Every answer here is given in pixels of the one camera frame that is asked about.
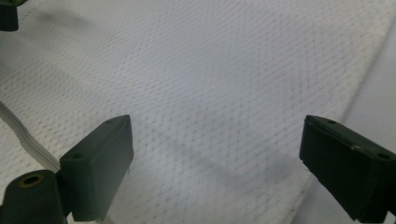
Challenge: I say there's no white mesh laundry bag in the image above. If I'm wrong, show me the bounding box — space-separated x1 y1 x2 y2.
0 0 396 224

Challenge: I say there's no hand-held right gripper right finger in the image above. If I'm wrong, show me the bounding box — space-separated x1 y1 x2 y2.
299 114 396 224

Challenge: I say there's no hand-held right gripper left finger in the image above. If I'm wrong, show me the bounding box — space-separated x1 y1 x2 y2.
59 114 134 222

